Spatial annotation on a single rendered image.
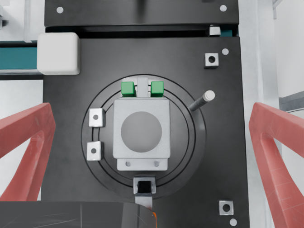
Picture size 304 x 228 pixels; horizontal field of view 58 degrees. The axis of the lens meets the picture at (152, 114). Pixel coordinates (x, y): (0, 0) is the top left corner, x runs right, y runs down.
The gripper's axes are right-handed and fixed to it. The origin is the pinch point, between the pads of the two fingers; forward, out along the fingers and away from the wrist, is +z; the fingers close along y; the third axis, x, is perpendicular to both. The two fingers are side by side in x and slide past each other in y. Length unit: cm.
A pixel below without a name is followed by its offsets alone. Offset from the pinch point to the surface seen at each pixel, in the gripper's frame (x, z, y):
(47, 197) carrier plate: 18.4, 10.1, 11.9
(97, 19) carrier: 2.6, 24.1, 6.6
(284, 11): 5.2, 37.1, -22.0
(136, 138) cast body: 5.3, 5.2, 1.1
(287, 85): 14.5, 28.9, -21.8
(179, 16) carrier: 2.3, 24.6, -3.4
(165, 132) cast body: 5.6, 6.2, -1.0
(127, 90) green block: 5.5, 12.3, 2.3
